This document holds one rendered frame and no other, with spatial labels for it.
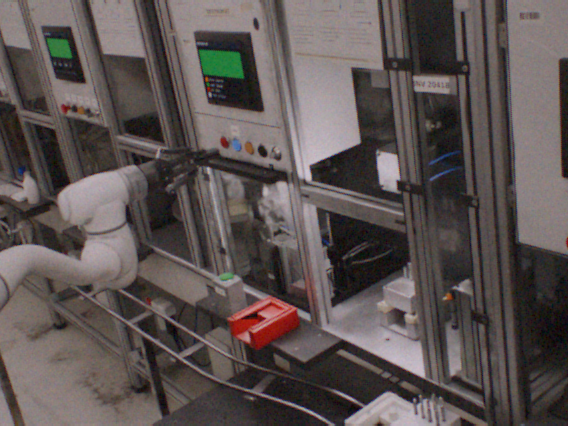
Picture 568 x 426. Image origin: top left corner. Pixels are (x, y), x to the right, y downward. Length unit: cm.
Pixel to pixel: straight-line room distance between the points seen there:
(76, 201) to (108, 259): 16
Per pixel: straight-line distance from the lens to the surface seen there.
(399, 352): 198
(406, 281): 206
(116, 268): 188
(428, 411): 171
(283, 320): 211
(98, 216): 186
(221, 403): 232
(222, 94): 204
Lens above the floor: 199
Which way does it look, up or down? 21 degrees down
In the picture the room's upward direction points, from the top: 10 degrees counter-clockwise
